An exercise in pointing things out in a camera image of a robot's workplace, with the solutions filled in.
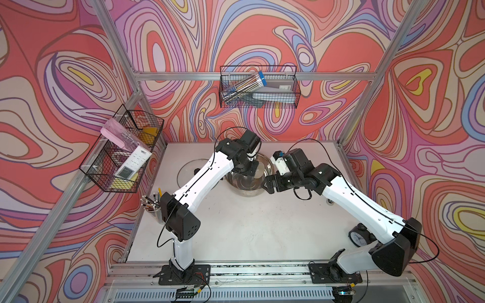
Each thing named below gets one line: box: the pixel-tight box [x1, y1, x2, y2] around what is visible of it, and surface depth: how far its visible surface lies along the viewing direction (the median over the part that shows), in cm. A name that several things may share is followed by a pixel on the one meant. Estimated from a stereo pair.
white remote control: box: [113, 145, 153, 180], surface depth 70 cm
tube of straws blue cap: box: [220, 70, 268, 105], surface depth 82 cm
